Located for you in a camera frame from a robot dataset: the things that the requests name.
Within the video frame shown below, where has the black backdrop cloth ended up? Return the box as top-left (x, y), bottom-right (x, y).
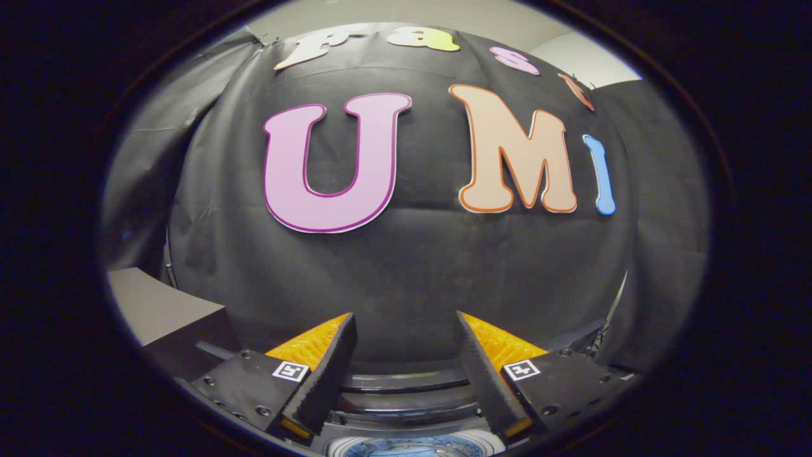
top-left (101, 24), bottom-right (710, 376)

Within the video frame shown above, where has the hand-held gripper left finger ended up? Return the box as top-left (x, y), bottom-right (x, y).
top-left (174, 312), bottom-right (358, 440)

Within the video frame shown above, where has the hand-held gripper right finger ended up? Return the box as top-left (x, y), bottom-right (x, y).
top-left (455, 311), bottom-right (635, 440)

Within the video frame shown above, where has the dark grey washing machine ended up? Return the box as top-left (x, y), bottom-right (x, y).
top-left (317, 384), bottom-right (527, 457)

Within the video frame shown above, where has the white cabinet with dark top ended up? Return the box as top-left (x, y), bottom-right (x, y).
top-left (108, 267), bottom-right (243, 383)

